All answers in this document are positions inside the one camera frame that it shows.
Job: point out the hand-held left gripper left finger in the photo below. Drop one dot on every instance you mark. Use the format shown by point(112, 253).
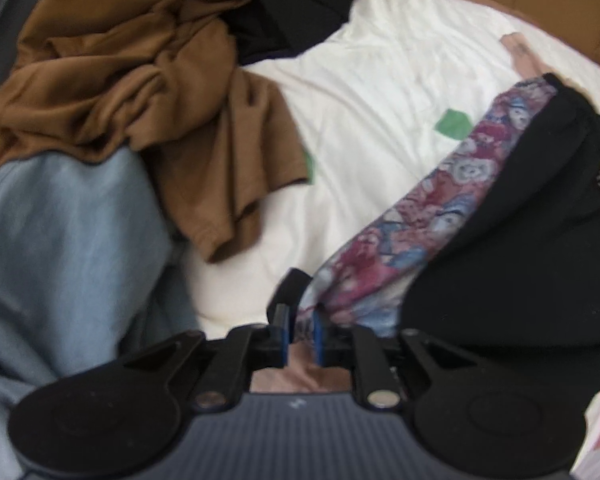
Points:
point(280, 336)

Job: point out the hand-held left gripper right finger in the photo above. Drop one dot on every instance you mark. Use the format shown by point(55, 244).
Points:
point(318, 336)

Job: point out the black shorts with patterned stripes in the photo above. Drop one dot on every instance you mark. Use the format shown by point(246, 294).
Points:
point(520, 235)

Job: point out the white printed blanket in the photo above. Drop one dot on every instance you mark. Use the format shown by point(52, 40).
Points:
point(370, 110)

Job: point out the light blue garment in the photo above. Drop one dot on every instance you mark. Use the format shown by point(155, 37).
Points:
point(55, 260)

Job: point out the brown garment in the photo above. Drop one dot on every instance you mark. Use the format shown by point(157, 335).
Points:
point(130, 60)

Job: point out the black garment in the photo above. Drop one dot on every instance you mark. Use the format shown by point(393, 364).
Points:
point(290, 5)

